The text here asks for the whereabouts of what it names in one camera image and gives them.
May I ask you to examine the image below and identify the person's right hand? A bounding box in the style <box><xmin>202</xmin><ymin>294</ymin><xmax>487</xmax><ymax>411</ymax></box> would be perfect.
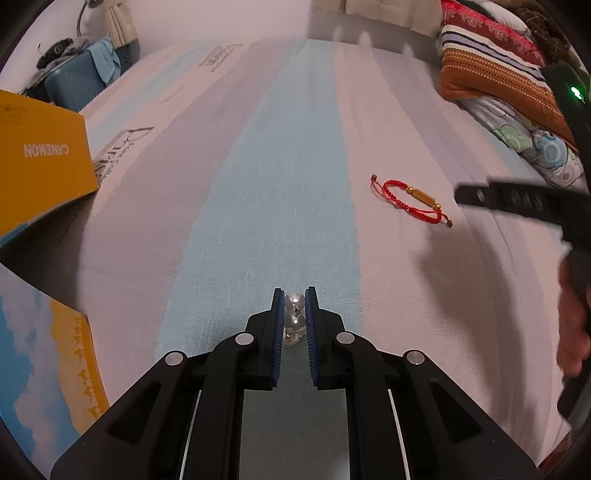
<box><xmin>557</xmin><ymin>258</ymin><xmax>590</xmax><ymax>378</ymax></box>

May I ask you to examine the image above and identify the floral folded quilt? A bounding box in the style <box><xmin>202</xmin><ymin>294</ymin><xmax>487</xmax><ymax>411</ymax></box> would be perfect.
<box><xmin>458</xmin><ymin>97</ymin><xmax>589</xmax><ymax>194</ymax></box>

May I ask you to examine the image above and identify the white cardboard box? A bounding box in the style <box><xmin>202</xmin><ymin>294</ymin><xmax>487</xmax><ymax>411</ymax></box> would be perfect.
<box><xmin>1</xmin><ymin>91</ymin><xmax>109</xmax><ymax>477</ymax></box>

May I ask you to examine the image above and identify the striped red orange pillow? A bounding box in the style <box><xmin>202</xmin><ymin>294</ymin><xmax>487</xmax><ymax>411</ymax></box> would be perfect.
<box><xmin>438</xmin><ymin>1</ymin><xmax>575</xmax><ymax>146</ymax></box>

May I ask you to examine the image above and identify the brown fuzzy blanket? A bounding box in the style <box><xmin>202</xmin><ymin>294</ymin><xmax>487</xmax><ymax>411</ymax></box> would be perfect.
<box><xmin>505</xmin><ymin>0</ymin><xmax>581</xmax><ymax>69</ymax></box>

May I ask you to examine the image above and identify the blue suitcase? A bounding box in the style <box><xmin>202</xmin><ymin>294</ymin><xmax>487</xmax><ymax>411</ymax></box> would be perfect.
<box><xmin>43</xmin><ymin>50</ymin><xmax>112</xmax><ymax>112</ymax></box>

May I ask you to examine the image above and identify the light blue towel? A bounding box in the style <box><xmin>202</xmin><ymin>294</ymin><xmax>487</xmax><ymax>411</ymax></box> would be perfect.
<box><xmin>87</xmin><ymin>37</ymin><xmax>121</xmax><ymax>86</ymax></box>

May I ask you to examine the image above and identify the dark clothes pile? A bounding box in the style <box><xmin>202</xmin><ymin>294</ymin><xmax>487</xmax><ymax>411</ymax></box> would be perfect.
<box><xmin>36</xmin><ymin>36</ymin><xmax>92</xmax><ymax>70</ymax></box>

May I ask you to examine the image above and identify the tied beige side curtain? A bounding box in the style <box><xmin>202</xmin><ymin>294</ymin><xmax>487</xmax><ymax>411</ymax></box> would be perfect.
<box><xmin>104</xmin><ymin>0</ymin><xmax>138</xmax><ymax>49</ymax></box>

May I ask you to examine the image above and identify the blue desk lamp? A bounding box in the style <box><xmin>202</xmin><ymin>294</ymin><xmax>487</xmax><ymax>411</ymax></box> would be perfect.
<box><xmin>75</xmin><ymin>0</ymin><xmax>103</xmax><ymax>38</ymax></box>

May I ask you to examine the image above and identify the red string bracelet far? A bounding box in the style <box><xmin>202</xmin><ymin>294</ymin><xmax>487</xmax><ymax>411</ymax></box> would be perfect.
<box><xmin>369</xmin><ymin>174</ymin><xmax>455</xmax><ymax>229</ymax></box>

